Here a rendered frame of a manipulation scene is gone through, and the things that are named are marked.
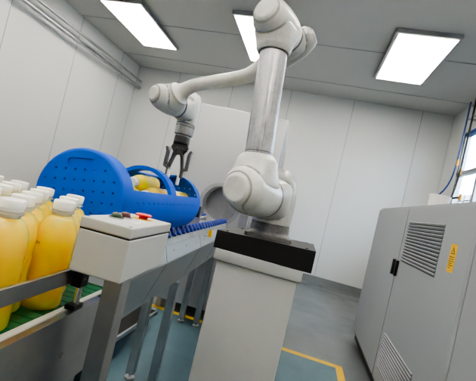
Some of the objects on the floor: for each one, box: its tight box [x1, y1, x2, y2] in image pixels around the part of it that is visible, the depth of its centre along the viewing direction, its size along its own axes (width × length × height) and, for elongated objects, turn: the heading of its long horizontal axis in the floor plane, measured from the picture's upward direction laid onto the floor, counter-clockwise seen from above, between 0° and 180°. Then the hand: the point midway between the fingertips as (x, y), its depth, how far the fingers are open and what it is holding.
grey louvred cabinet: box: [353, 201, 476, 381], centre depth 249 cm, size 54×215×145 cm, turn 72°
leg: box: [147, 280, 181, 381], centre depth 193 cm, size 6×6×63 cm
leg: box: [192, 256, 215, 327], centre depth 290 cm, size 6×6×63 cm
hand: (172, 177), depth 156 cm, fingers open, 5 cm apart
